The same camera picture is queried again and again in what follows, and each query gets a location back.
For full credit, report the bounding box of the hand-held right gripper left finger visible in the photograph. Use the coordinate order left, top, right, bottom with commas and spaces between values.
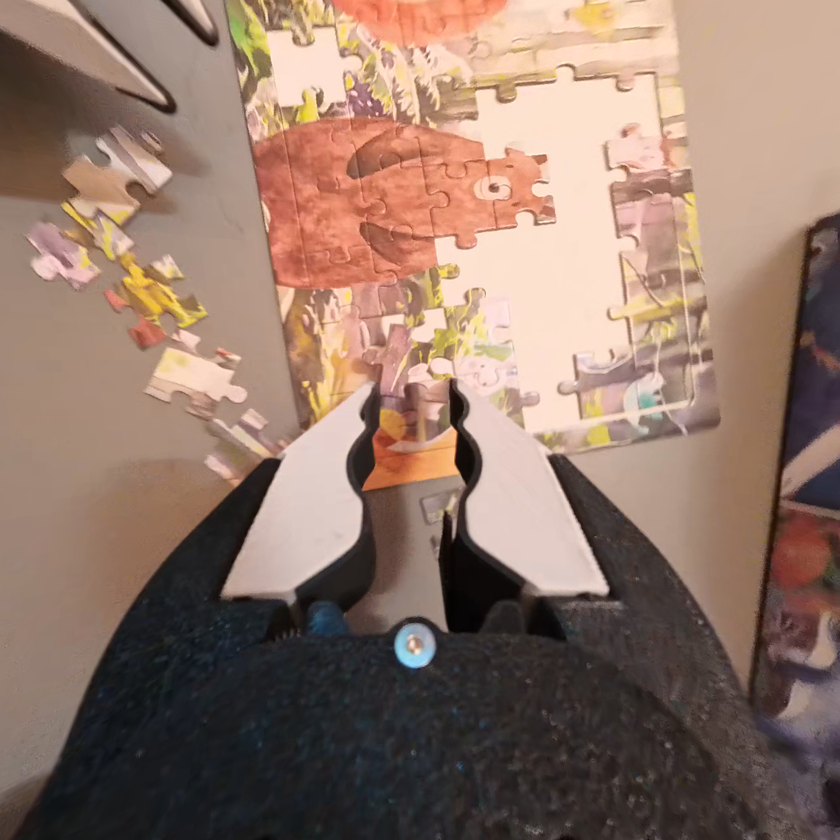
220, 382, 382, 603

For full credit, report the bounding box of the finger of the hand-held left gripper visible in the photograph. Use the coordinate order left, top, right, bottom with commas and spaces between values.
0, 0, 178, 114
161, 0, 221, 47

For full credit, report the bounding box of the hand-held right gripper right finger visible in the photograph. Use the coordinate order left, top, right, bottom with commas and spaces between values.
449, 379, 611, 599

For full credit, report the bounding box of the forest animal jigsaw puzzle board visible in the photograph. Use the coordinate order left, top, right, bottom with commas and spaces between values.
225, 0, 721, 493

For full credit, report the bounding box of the grey desk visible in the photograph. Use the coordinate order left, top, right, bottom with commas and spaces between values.
0, 0, 840, 788

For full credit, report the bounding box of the striped puzzle piece red dot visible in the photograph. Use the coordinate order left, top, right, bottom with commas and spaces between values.
205, 408, 293, 487

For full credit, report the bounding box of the large white grey puzzle piece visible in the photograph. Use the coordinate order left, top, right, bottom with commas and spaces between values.
62, 126, 173, 217

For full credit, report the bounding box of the pale cream puzzle piece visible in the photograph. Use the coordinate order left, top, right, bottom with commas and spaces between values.
144, 331, 249, 421

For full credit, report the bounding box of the small yellow grey puzzle piece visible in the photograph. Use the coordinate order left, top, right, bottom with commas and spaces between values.
62, 203, 135, 260

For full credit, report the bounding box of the purple pink puzzle piece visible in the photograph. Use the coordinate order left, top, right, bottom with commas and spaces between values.
25, 222, 102, 290

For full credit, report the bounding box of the yellow red puzzle piece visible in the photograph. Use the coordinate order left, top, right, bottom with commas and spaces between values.
105, 252, 210, 349

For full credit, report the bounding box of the dark blue illustrated puzzle box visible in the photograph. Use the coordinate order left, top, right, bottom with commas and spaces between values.
748, 210, 840, 828

